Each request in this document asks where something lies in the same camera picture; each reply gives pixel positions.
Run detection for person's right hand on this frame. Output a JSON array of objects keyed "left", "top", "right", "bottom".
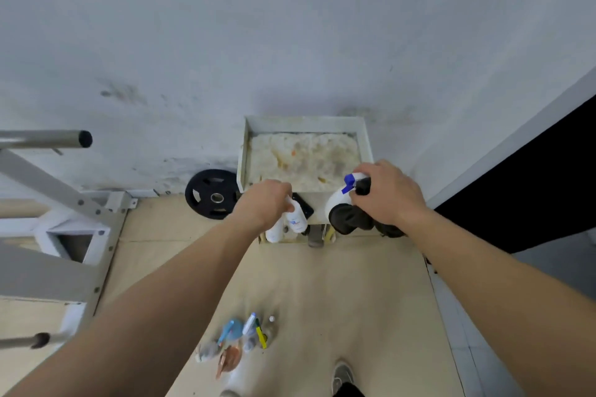
[{"left": 349, "top": 159, "right": 427, "bottom": 230}]

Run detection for person's left hand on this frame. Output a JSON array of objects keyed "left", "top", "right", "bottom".
[{"left": 231, "top": 179, "right": 295, "bottom": 234}]

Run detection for black phone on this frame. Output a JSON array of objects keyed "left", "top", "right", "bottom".
[{"left": 291, "top": 193, "right": 315, "bottom": 221}]

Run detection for green microfibre cloth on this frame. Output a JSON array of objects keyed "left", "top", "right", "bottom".
[{"left": 328, "top": 177, "right": 406, "bottom": 239}]

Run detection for white shelf yellow poles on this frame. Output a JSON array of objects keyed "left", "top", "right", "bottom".
[{"left": 235, "top": 115, "right": 387, "bottom": 249}]

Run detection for round white bottle blue-tipped sprayer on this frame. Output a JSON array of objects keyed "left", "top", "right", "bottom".
[{"left": 324, "top": 172, "right": 373, "bottom": 225}]

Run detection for blue spray bottle pink trigger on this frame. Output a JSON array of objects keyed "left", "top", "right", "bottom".
[{"left": 217, "top": 319, "right": 244, "bottom": 346}]

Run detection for white spray bottle teal label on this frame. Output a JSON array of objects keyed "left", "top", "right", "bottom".
[{"left": 195, "top": 341, "right": 220, "bottom": 364}]

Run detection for orange spray bottle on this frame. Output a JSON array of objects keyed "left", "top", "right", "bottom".
[{"left": 215, "top": 345, "right": 242, "bottom": 381}]

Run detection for person's right forearm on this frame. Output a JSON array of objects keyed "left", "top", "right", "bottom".
[{"left": 405, "top": 210, "right": 596, "bottom": 397}]

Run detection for person's left forearm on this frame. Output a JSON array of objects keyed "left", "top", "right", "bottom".
[{"left": 0, "top": 220, "right": 261, "bottom": 397}]

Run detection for person's right grey shoe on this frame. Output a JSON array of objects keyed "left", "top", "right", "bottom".
[{"left": 331, "top": 359, "right": 357, "bottom": 397}]

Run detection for black weight plate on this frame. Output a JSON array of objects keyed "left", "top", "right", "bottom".
[{"left": 184, "top": 169, "right": 243, "bottom": 221}]

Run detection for black shorts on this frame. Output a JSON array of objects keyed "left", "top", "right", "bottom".
[{"left": 333, "top": 382, "right": 366, "bottom": 397}]

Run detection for grey bar black end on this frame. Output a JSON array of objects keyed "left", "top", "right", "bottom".
[{"left": 0, "top": 130, "right": 93, "bottom": 151}]

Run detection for white metal rack frame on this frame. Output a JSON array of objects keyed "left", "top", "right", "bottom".
[{"left": 0, "top": 148, "right": 139, "bottom": 355}]

